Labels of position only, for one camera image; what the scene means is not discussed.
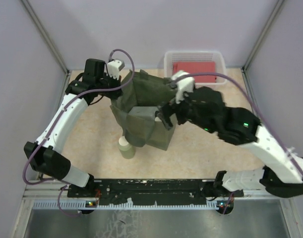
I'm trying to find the white square bottle black cap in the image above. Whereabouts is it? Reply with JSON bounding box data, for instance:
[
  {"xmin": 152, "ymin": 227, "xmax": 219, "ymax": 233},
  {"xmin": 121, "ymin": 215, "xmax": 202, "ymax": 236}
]
[{"xmin": 128, "ymin": 106, "xmax": 158, "ymax": 121}]

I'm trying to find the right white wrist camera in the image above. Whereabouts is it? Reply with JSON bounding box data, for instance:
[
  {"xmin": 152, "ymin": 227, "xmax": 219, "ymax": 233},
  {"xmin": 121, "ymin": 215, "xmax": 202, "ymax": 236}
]
[{"xmin": 170, "ymin": 70, "xmax": 195, "ymax": 104}]

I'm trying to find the green canvas bag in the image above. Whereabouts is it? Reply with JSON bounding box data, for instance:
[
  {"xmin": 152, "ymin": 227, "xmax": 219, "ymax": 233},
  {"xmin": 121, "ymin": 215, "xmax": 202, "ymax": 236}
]
[{"xmin": 110, "ymin": 70, "xmax": 177, "ymax": 151}]

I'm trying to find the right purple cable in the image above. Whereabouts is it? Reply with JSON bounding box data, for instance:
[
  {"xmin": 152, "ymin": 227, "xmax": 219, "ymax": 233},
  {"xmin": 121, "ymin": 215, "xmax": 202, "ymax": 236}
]
[{"xmin": 176, "ymin": 72, "xmax": 303, "ymax": 215}]

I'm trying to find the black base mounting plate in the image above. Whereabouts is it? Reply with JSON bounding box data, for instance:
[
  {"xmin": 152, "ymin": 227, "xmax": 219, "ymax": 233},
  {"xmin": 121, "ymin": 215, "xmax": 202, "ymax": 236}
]
[{"xmin": 67, "ymin": 178, "xmax": 231, "ymax": 207}]

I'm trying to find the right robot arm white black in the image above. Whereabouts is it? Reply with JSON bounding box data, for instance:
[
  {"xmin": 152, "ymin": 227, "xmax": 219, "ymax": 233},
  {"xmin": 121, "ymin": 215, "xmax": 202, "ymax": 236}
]
[{"xmin": 155, "ymin": 87, "xmax": 303, "ymax": 198}]

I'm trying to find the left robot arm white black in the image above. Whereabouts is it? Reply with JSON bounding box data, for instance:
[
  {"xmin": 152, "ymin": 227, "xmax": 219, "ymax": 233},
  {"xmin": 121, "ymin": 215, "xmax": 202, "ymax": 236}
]
[{"xmin": 22, "ymin": 58, "xmax": 124, "ymax": 197}]

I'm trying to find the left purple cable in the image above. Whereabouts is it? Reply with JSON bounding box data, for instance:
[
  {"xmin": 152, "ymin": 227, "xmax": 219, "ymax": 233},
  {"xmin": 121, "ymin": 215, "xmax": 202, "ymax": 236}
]
[{"xmin": 22, "ymin": 49, "xmax": 135, "ymax": 218}]

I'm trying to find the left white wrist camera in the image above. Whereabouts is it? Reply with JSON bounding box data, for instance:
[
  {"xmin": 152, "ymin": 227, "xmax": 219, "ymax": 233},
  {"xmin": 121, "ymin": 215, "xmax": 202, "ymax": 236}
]
[{"xmin": 107, "ymin": 59, "xmax": 125, "ymax": 80}]

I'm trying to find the aluminium front rail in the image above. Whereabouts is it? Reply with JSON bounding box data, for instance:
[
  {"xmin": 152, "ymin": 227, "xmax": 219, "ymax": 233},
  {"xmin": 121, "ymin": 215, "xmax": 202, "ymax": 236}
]
[{"xmin": 22, "ymin": 178, "xmax": 293, "ymax": 210}]

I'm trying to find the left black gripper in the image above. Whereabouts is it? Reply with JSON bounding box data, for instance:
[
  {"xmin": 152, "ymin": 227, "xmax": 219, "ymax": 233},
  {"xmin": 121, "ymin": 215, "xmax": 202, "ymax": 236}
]
[{"xmin": 96, "ymin": 71, "xmax": 123, "ymax": 99}]

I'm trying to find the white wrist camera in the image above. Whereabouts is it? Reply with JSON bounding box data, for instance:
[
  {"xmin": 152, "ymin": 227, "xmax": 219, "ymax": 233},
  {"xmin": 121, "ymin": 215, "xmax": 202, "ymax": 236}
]
[
  {"xmin": 170, "ymin": 70, "xmax": 195, "ymax": 104},
  {"xmin": 107, "ymin": 59, "xmax": 125, "ymax": 80}
]

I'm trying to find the white plastic basket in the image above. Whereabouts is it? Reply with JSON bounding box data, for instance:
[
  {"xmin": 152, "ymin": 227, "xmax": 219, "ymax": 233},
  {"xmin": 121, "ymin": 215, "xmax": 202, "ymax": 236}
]
[{"xmin": 164, "ymin": 51, "xmax": 226, "ymax": 77}]

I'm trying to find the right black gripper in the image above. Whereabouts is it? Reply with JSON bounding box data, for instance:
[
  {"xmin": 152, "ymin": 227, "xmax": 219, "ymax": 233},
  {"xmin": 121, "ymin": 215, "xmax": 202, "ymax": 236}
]
[{"xmin": 157, "ymin": 88, "xmax": 215, "ymax": 133}]

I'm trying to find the red folded cloth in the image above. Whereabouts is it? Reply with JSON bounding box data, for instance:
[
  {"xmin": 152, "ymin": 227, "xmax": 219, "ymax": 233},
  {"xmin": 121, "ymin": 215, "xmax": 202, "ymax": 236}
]
[{"xmin": 173, "ymin": 61, "xmax": 216, "ymax": 83}]

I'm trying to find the purple cable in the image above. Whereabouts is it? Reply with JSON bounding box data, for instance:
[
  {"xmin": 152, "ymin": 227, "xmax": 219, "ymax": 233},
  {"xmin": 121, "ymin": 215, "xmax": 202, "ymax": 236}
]
[
  {"xmin": 176, "ymin": 72, "xmax": 303, "ymax": 215},
  {"xmin": 22, "ymin": 49, "xmax": 135, "ymax": 218}
]

